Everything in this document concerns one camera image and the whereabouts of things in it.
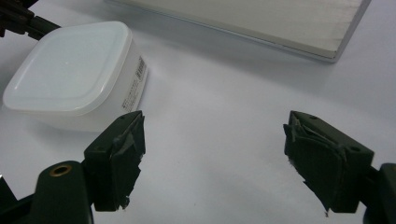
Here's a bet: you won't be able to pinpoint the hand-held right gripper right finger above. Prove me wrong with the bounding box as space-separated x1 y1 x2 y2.
282 109 375 217

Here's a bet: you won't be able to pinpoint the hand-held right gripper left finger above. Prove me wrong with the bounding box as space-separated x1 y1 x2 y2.
83 109 147 213

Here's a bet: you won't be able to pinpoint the white square plastic container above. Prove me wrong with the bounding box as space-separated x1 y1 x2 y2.
2 21 149 133

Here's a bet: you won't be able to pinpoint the white wire rack wooden base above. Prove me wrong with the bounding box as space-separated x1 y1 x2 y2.
104 0 373 64

